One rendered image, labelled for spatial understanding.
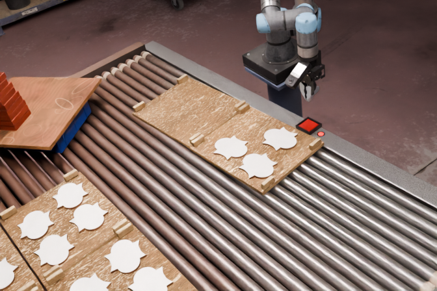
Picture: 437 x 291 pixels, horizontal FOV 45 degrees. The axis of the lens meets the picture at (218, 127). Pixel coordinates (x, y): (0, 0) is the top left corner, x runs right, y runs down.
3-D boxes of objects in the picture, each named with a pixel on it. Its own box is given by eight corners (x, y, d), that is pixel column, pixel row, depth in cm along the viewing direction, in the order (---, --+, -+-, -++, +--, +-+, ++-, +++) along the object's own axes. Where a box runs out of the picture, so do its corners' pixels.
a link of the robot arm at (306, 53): (307, 50, 189) (291, 44, 195) (308, 62, 192) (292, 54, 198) (322, 42, 193) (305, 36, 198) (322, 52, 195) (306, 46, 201)
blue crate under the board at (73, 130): (38, 109, 258) (30, 92, 252) (93, 111, 249) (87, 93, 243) (2, 151, 236) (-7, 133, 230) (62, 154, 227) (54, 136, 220)
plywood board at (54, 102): (13, 79, 265) (12, 76, 264) (101, 80, 250) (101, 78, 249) (-49, 144, 228) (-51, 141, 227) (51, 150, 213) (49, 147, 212)
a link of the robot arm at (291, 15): (284, 4, 201) (285, 17, 193) (313, 0, 199) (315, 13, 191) (286, 23, 206) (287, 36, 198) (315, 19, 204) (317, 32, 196)
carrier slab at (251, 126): (250, 108, 232) (249, 105, 231) (324, 145, 205) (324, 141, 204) (190, 150, 215) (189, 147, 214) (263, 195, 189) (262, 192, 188)
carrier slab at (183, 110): (188, 79, 258) (187, 76, 258) (249, 107, 233) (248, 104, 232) (132, 115, 242) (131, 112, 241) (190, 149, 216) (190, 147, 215)
